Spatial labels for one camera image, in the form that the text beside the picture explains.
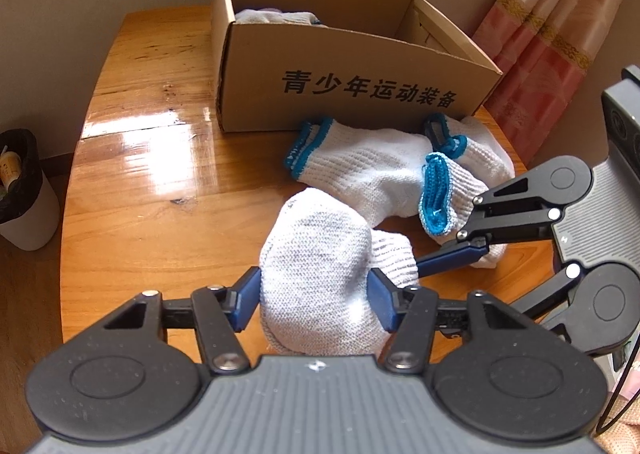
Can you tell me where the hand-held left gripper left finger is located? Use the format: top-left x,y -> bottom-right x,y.
102,267 -> 262,374

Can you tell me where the white knit glove blue cuff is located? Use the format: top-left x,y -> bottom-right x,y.
424,112 -> 516,195
257,188 -> 420,356
417,153 -> 505,269
234,8 -> 328,28
284,117 -> 441,231

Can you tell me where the white bin with black bag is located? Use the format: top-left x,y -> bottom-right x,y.
0,129 -> 61,252

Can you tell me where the pink patterned curtain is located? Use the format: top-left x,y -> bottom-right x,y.
472,0 -> 638,169

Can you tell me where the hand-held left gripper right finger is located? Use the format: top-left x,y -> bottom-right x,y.
367,268 -> 543,376

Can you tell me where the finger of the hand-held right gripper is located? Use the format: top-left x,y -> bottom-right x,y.
414,164 -> 562,279
507,261 -> 583,331

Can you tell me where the brown cardboard box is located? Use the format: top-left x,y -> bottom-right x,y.
210,0 -> 503,133

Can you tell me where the black cable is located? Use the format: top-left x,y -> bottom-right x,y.
592,334 -> 640,437

